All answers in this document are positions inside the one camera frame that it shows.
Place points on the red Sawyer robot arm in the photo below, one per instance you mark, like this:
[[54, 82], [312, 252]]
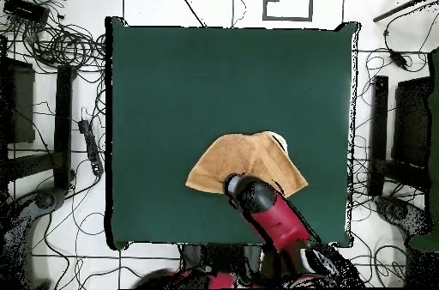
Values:
[[274, 218]]

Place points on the orange terry towel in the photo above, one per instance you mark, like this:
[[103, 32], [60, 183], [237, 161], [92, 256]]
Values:
[[240, 156]]

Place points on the black power strip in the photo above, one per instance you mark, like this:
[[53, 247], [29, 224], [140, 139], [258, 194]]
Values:
[[91, 146]]

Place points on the black rod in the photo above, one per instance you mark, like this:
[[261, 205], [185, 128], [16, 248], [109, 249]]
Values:
[[404, 7]]

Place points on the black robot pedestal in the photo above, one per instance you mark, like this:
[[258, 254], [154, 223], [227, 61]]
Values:
[[219, 259]]

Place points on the black panel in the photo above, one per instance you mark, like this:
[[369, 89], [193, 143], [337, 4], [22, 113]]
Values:
[[411, 122], [20, 104]]

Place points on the grey chair base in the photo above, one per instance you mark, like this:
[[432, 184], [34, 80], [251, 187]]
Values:
[[37, 204], [401, 212]]

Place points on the black rectangular box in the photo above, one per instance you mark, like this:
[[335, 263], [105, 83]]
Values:
[[25, 10]]

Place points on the black flat bar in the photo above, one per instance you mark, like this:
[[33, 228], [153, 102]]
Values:
[[379, 132], [63, 125]]

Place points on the dark green table cloth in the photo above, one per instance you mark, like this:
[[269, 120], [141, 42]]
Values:
[[205, 80]]

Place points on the black power adapter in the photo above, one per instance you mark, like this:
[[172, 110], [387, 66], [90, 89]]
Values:
[[398, 60]]

